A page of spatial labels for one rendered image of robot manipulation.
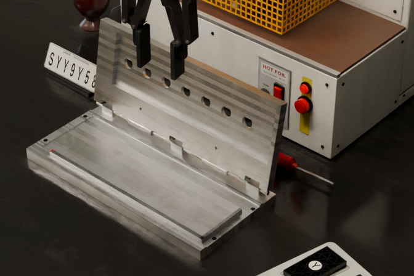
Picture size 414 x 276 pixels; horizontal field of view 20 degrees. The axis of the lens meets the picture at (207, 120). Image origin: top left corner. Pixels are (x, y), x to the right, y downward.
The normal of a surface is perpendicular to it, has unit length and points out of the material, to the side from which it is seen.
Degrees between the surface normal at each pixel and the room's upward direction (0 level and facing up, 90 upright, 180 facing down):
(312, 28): 0
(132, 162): 0
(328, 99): 90
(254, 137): 80
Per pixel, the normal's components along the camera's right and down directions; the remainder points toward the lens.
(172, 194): 0.00, -0.81
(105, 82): -0.65, 0.29
